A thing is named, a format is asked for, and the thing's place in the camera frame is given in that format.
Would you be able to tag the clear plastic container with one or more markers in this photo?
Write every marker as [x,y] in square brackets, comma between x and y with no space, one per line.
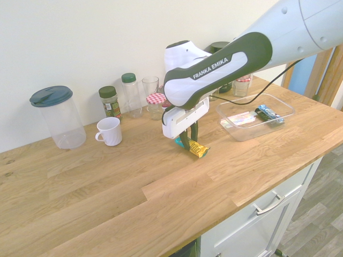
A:
[241,131]

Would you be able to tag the clear pitcher with blue lid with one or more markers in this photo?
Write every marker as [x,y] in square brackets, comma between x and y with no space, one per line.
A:
[64,128]

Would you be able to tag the spice jar with dark lid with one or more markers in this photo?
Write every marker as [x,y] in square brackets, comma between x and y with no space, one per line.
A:
[108,104]

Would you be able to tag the white ceramic mug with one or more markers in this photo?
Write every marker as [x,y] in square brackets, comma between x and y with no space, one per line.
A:
[110,134]

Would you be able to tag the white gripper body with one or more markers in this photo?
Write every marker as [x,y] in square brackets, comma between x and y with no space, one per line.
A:
[177,123]

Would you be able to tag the wooden door frame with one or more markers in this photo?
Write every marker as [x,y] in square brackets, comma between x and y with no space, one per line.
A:
[325,80]

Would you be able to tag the silver cabinet knob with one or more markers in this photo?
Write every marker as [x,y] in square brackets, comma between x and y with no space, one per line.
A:
[218,254]

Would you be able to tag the dark green lidded cup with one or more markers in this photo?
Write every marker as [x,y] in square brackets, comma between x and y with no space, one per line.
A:
[225,87]

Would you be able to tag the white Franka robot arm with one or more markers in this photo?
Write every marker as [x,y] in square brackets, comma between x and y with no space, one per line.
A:
[294,26]

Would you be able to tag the blue protein bar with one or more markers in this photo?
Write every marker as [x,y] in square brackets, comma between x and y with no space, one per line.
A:
[268,113]

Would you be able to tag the white kitchen cabinet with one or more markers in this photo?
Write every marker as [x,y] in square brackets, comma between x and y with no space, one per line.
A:
[241,235]

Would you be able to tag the black shaker bottle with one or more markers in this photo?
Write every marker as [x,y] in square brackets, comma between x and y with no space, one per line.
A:
[218,46]

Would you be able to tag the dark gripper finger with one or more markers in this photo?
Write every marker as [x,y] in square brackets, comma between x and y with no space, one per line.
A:
[185,140]
[195,131]

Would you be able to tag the tall clear drinking glass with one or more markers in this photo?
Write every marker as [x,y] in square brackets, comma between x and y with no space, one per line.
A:
[150,85]

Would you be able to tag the dark dishwasher front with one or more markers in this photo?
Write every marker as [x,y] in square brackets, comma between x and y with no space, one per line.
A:
[190,250]

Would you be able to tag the clear bottle with green lid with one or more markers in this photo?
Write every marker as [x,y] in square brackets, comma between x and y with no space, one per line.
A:
[131,93]

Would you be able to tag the yellow protein bar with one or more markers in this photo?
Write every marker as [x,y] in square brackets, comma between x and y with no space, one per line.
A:
[197,150]

